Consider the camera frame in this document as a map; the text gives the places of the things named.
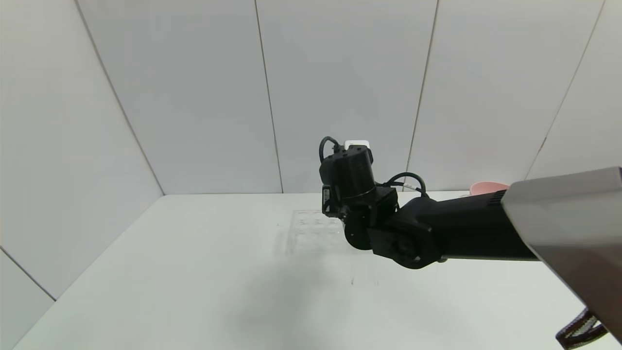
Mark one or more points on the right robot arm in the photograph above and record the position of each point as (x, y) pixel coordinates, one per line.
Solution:
(461, 228)

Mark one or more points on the black and white wrist camera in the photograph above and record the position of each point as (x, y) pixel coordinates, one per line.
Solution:
(357, 144)

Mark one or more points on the pink plastic bowl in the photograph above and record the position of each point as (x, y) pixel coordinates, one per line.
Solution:
(488, 187)

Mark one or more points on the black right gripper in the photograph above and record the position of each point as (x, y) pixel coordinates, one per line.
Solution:
(326, 196)

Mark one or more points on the clear plastic test tube rack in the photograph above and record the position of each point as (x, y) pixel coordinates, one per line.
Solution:
(311, 233)

